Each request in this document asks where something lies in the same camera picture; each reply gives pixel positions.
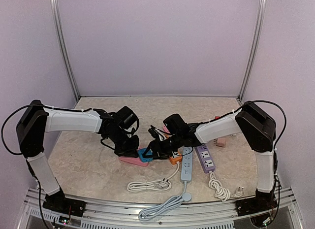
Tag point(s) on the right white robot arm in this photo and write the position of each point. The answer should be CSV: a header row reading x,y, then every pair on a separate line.
x,y
258,128

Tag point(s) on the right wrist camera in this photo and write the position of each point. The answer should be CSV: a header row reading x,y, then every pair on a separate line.
x,y
176,126

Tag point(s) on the right aluminium corner post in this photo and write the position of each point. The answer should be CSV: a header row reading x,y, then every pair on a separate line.
x,y
254,48

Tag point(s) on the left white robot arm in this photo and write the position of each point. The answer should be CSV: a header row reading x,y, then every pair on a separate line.
x,y
39,119

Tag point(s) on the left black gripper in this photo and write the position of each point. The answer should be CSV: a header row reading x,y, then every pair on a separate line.
x,y
131,151

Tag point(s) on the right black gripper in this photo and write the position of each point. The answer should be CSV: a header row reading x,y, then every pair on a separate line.
x,y
160,147

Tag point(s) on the left aluminium corner post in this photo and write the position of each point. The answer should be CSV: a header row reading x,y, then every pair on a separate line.
x,y
63,49

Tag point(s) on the orange power strip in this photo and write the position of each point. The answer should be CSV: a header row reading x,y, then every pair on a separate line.
x,y
175,158

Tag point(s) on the pale pink charger plug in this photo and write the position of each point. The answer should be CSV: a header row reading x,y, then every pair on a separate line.
x,y
220,142

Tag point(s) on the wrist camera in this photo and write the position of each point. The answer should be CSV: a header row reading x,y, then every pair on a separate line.
x,y
176,126
127,119

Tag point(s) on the light blue power strip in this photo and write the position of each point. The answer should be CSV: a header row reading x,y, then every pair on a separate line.
x,y
187,160

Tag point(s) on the purple power strip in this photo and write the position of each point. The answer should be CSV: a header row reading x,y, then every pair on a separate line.
x,y
205,158

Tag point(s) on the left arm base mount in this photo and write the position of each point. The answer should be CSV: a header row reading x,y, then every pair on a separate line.
x,y
58,202

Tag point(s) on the pink triangular power socket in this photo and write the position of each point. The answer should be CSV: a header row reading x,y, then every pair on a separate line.
x,y
134,161

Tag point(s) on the aluminium corner post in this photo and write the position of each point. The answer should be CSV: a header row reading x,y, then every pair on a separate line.
x,y
254,48
63,49

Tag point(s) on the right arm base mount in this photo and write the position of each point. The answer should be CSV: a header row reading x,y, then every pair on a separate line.
x,y
260,202

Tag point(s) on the aluminium front rail frame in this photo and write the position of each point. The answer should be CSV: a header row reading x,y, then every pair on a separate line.
x,y
179,214

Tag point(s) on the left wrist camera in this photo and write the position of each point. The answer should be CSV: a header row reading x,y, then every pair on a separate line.
x,y
127,119

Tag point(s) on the blue charger plug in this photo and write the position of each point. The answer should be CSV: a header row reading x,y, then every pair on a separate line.
x,y
145,158

